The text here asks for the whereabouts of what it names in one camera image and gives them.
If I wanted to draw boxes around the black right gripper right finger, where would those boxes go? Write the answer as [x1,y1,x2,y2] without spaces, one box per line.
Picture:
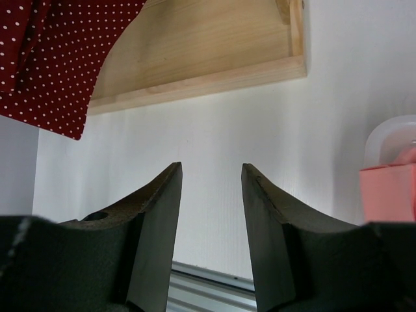
[241,164,415,311]

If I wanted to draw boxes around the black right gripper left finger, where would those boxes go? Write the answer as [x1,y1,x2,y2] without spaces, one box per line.
[1,162,182,311]

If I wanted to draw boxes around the dark red dotted garment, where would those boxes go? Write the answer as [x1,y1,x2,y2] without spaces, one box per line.
[1,0,144,140]

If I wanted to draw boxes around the salmon pink garment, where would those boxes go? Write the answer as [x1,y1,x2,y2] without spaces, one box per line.
[359,144,415,222]

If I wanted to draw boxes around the white plastic laundry basket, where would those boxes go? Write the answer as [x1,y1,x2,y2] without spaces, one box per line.
[363,114,415,168]

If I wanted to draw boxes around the wooden clothes rack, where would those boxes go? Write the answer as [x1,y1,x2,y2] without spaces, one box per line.
[88,0,307,115]

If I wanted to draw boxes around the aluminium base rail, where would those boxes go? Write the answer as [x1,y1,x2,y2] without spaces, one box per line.
[166,261,257,311]

